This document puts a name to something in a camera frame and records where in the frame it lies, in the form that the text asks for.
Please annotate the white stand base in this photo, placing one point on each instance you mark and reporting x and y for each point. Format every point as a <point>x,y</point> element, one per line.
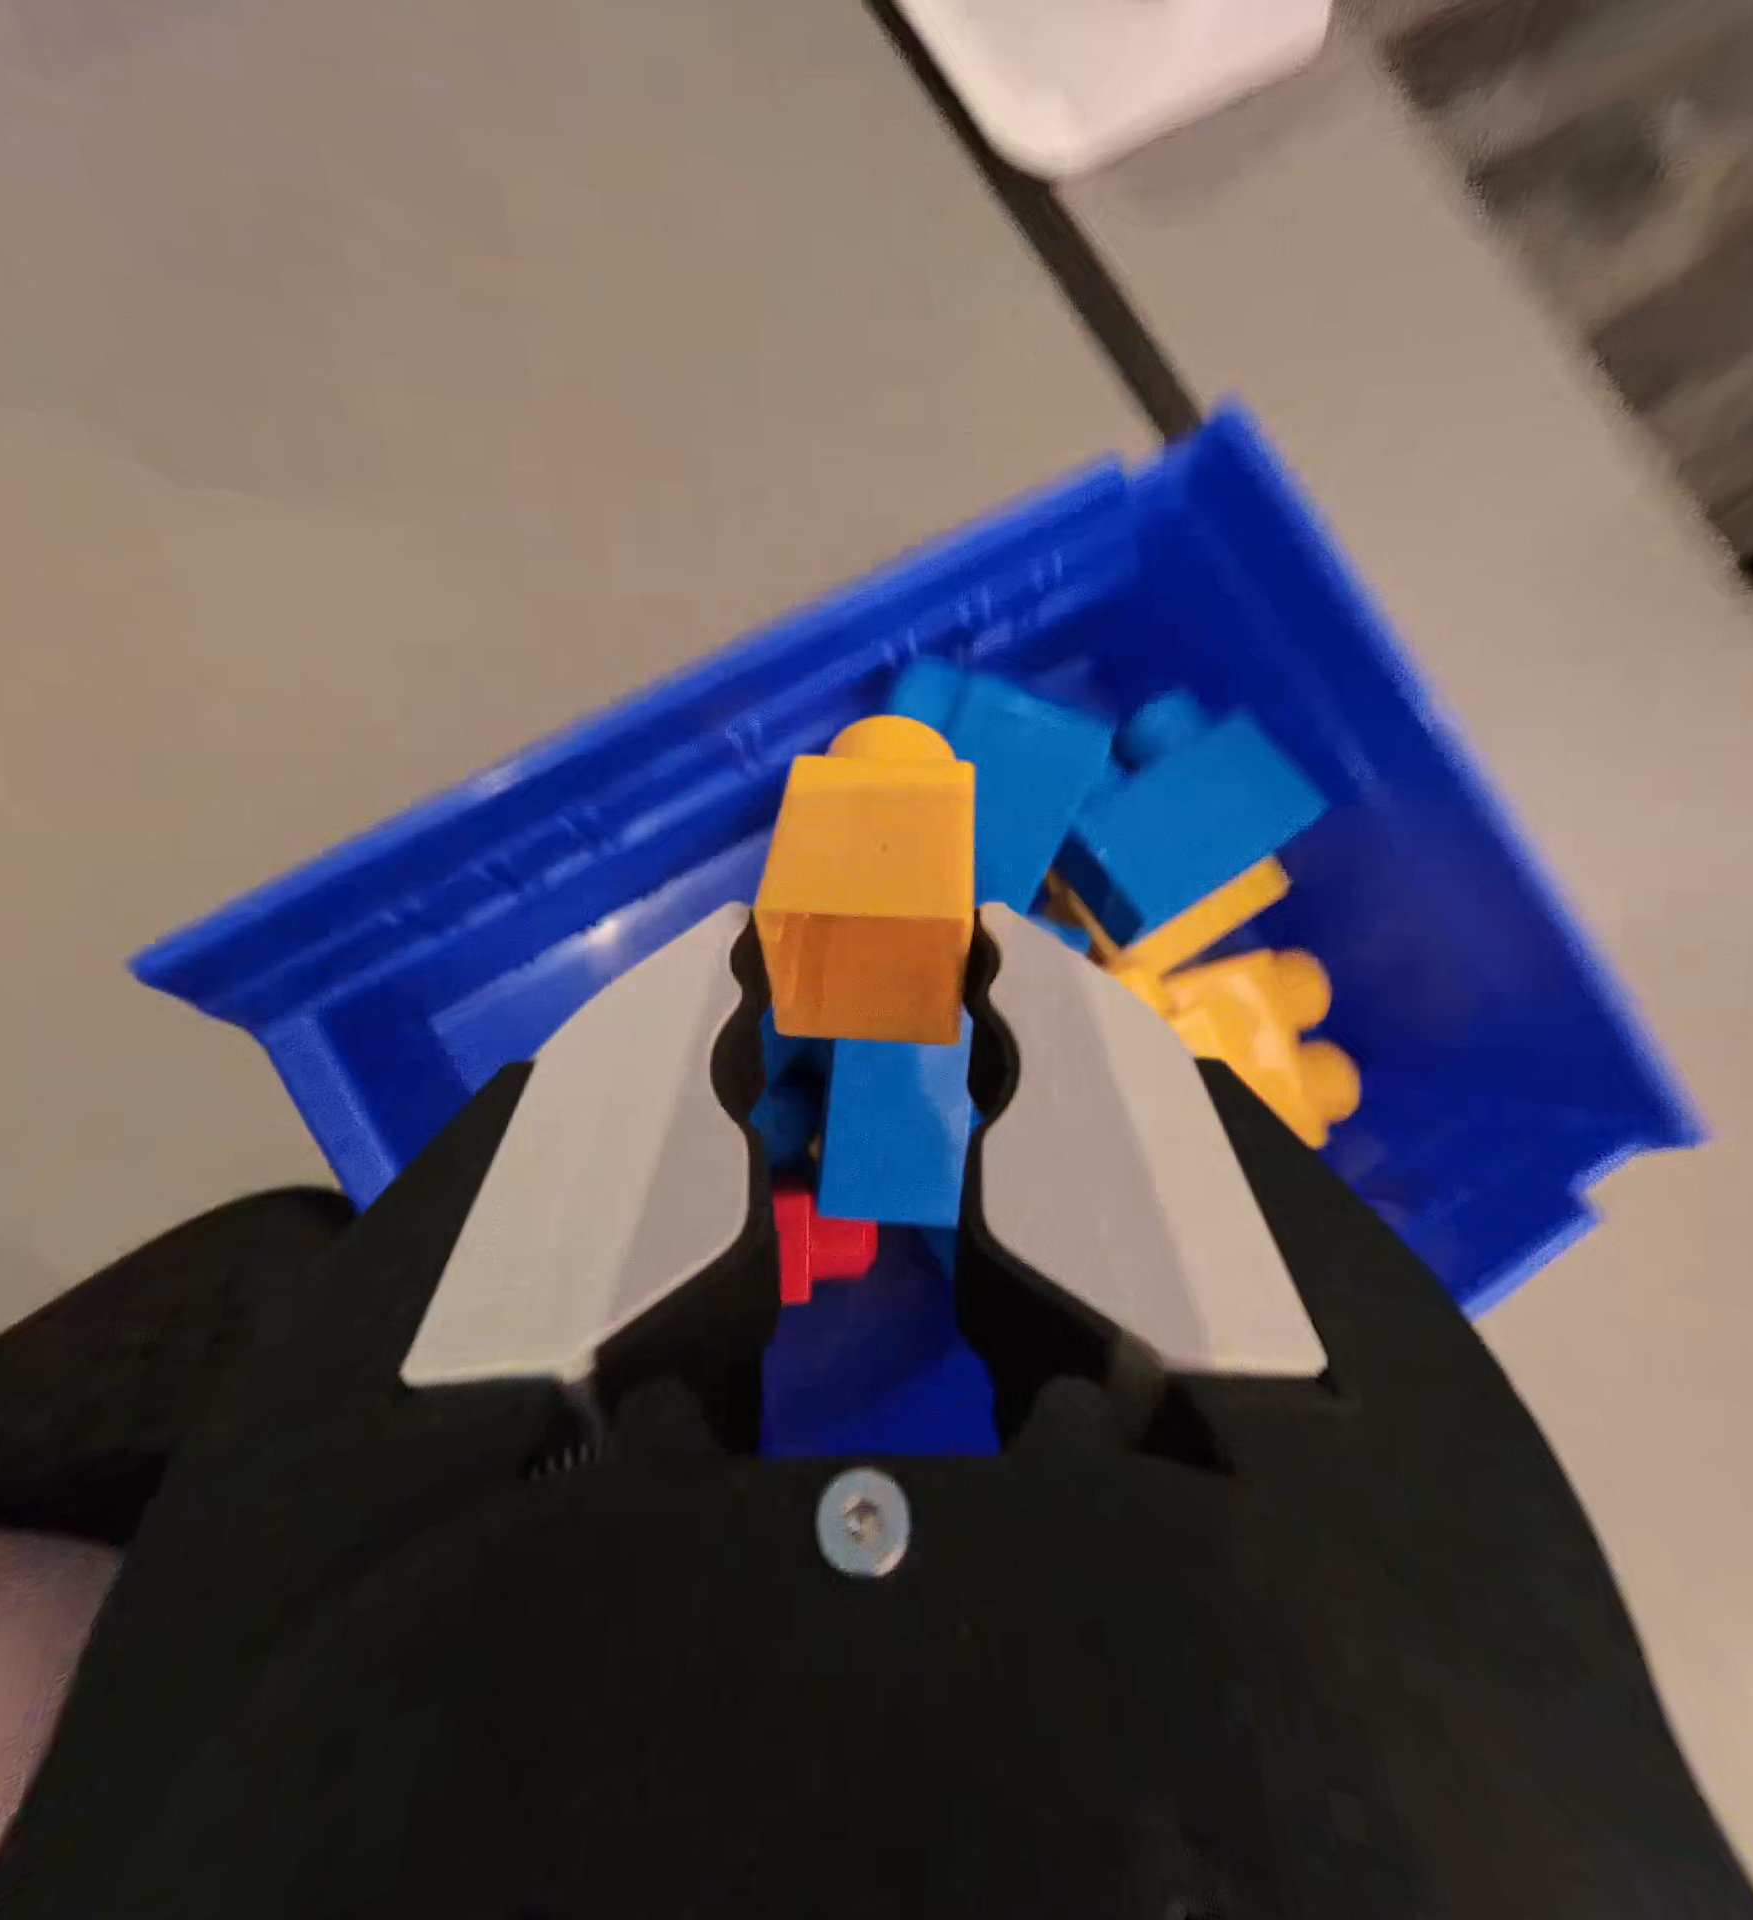
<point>1117,77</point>

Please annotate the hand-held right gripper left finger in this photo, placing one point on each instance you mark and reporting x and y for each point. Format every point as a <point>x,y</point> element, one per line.
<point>594,1185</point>

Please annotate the heap of toy blocks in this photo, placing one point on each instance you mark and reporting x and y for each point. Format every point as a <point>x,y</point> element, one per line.
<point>1192,843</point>

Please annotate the yellow one-stud block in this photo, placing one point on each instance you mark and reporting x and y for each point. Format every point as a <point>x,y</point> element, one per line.
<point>870,901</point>

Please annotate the blue plastic bin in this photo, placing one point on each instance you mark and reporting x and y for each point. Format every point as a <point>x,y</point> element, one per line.
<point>1417,931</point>

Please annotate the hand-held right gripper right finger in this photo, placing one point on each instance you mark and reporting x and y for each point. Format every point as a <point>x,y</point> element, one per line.
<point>1132,1185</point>

